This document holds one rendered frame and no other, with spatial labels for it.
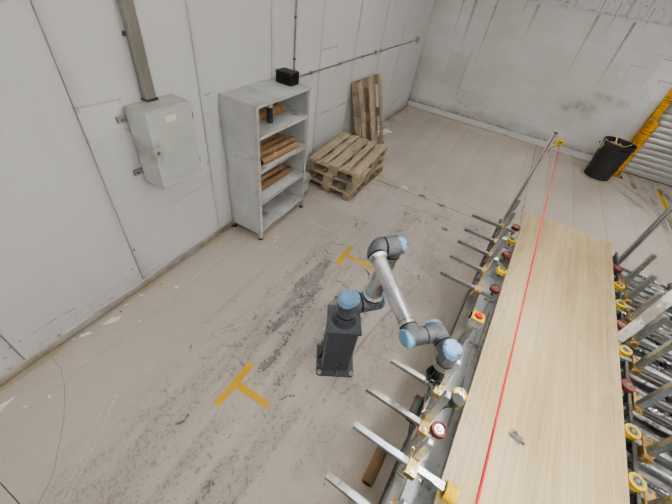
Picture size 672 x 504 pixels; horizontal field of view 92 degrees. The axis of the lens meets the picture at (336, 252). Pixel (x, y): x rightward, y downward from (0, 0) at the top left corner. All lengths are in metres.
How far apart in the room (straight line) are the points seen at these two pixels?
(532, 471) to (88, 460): 2.64
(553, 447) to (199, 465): 2.14
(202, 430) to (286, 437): 0.60
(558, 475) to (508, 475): 0.26
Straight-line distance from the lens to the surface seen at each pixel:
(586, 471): 2.31
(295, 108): 4.06
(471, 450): 2.01
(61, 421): 3.19
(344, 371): 2.96
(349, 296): 2.31
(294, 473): 2.69
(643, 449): 2.67
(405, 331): 1.62
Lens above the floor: 2.62
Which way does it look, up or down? 42 degrees down
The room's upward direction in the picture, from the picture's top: 10 degrees clockwise
